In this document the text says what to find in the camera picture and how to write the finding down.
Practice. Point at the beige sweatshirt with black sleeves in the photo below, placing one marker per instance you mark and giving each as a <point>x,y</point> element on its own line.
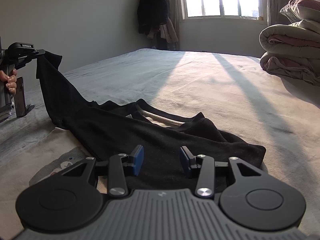
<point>125,130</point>

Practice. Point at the grey pink pillow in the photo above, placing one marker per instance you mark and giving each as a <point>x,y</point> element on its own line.
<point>305,7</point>

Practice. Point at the bed with grey sheet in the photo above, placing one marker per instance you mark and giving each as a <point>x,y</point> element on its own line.
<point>200,80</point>

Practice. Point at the pink hanging clothes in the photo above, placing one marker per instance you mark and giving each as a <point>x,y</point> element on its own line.
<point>170,32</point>

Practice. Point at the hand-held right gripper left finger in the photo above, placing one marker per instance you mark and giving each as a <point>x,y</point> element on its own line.
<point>138,161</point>

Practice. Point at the black phone stand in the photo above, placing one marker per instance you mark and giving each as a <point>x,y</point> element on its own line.
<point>29,108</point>

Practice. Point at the black smartphone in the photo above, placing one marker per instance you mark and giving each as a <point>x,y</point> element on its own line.
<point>20,97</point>

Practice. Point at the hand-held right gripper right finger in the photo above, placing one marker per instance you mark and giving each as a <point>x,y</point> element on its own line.
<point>185,161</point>

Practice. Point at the black hanging clothes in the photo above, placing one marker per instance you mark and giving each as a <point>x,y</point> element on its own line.
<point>152,7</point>

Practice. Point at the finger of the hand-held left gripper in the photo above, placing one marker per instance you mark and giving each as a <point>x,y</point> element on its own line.
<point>40,53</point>

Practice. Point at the person's left hand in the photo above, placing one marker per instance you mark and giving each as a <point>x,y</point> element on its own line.
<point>10,85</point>

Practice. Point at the folded beige pink quilt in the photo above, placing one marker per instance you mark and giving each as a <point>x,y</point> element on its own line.
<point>287,45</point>

